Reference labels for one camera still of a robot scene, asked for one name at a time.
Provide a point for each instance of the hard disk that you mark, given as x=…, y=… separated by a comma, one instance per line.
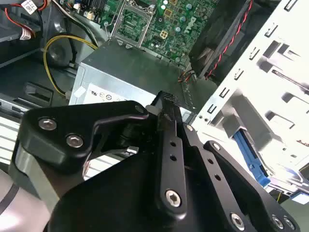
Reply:
x=251, y=154

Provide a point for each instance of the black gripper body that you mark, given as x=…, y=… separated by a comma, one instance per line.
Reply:
x=108, y=198

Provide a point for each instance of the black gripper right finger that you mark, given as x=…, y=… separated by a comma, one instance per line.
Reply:
x=224, y=193

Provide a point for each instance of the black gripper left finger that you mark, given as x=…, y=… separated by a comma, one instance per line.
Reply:
x=60, y=116

